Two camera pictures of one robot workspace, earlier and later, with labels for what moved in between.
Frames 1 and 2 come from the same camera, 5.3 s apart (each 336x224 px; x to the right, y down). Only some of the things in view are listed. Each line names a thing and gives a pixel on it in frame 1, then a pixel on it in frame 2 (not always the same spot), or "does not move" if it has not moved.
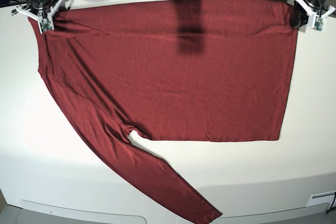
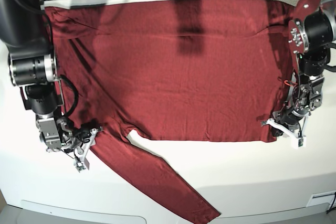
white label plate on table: (322, 198) does not move
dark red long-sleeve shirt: (217, 69) does not move
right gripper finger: (300, 17) to (276, 132)
